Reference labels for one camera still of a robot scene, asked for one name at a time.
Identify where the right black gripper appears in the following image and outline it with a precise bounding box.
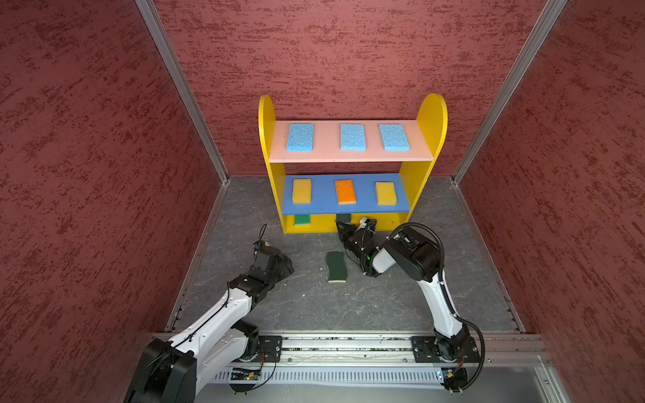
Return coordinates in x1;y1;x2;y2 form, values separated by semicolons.
338;221;366;262

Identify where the dark green wavy sponge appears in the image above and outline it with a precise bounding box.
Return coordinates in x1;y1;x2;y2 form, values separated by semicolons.
326;251;348;283
335;214;352;223

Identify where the orange sponge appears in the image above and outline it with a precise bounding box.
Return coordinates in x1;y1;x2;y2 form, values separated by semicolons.
334;179;357;206

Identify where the bright green sponge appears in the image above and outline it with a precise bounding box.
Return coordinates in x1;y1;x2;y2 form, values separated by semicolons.
293;215;311;227

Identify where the yellow sponge back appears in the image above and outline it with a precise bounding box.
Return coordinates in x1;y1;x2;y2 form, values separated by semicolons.
375;182;397;207

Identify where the yellow sponge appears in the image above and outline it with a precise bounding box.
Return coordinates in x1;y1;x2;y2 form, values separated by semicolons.
375;182;397;207
292;179;312;205

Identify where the yellow sponge front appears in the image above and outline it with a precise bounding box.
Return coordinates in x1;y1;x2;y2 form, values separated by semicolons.
292;179;312;205

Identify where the blue sponge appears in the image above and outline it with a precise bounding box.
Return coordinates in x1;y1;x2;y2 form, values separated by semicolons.
340;124;366;151
379;124;410;152
287;124;314;152

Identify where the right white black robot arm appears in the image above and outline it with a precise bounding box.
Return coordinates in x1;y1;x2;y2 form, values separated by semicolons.
336;218;477;363

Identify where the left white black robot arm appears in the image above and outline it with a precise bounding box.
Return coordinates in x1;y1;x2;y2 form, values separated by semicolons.
124;240;294;402

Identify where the yellow shelf with coloured boards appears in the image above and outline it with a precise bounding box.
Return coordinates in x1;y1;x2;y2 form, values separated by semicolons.
258;93;448;234

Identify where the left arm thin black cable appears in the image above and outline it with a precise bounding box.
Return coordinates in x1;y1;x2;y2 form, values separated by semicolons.
120;223;278;403

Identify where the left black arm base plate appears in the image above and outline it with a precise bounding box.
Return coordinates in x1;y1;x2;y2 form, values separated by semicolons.
237;335;284;364

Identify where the aluminium rail frame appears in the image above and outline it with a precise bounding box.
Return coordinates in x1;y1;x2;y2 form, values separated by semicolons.
198;332;569;402

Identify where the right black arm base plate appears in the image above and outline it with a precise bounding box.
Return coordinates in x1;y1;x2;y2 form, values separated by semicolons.
410;336;480;364

